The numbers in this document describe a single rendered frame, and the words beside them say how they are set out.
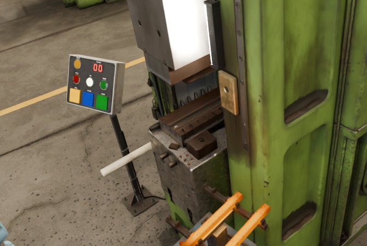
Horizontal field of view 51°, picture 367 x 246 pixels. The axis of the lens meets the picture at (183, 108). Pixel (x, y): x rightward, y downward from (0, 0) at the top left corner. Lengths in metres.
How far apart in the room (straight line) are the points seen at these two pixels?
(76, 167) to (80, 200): 0.37
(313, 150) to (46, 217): 1.97
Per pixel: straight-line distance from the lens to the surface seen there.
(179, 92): 2.02
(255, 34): 1.29
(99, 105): 2.12
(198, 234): 1.46
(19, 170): 3.56
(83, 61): 2.19
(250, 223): 1.48
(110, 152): 3.34
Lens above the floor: 2.14
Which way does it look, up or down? 36 degrees down
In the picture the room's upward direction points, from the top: 10 degrees counter-clockwise
